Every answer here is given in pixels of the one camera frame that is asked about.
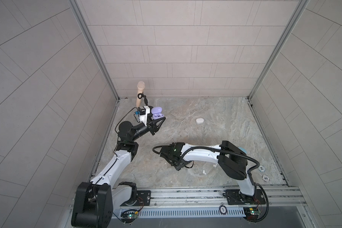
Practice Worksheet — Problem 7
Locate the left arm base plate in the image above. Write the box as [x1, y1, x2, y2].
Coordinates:
[121, 190, 152, 207]

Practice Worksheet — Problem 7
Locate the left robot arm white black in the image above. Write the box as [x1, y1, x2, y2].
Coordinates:
[71, 116, 166, 228]

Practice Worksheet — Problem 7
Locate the circuit board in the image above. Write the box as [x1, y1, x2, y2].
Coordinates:
[243, 207, 261, 221]
[121, 209, 139, 219]

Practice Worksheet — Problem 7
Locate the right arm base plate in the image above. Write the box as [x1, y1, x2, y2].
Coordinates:
[223, 189, 266, 205]

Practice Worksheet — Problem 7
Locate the blue earbud charging case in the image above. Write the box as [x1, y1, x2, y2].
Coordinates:
[239, 147, 247, 154]

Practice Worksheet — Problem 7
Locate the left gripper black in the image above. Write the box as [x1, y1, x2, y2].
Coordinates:
[129, 115, 164, 144]

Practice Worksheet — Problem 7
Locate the white earbud charging case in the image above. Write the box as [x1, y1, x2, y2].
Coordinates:
[196, 118, 204, 124]

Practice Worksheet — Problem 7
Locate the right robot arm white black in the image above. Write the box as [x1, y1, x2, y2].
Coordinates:
[153, 141, 260, 197]

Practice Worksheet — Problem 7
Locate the beige microphone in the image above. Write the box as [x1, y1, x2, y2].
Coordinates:
[136, 81, 145, 107]

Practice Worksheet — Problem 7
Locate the black corrugated cable conduit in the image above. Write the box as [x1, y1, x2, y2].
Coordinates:
[152, 144, 270, 223]

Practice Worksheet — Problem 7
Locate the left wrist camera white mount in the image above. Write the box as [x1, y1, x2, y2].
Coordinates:
[134, 105, 151, 126]

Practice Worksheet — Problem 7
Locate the left circuit board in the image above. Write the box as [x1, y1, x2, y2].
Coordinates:
[121, 209, 139, 219]

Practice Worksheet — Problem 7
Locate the purple earbud charging case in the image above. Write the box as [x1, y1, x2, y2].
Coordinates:
[151, 107, 164, 120]

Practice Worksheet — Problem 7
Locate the right circuit board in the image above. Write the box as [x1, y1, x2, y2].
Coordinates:
[243, 207, 261, 221]

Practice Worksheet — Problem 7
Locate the poker chip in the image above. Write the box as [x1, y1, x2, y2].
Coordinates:
[258, 165, 266, 173]
[262, 175, 270, 182]

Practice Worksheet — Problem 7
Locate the aluminium rail frame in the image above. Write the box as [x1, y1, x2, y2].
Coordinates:
[115, 186, 306, 219]

